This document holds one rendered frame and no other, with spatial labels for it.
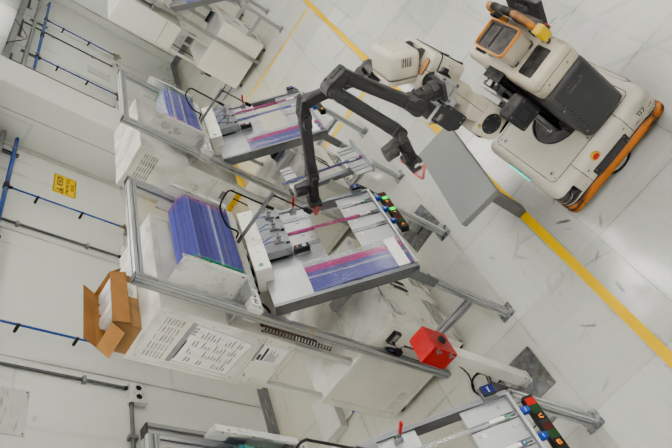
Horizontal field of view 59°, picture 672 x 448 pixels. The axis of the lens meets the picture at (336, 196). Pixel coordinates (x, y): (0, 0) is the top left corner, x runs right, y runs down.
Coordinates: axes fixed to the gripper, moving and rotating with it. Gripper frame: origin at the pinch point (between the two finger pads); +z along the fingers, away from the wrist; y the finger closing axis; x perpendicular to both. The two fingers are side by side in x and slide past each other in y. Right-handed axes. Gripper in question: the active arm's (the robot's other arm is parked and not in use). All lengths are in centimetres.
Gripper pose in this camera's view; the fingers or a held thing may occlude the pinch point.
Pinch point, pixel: (315, 213)
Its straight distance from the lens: 321.1
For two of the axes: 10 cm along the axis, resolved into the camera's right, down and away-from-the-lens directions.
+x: 9.4, -2.4, 2.2
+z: 0.7, 8.1, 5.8
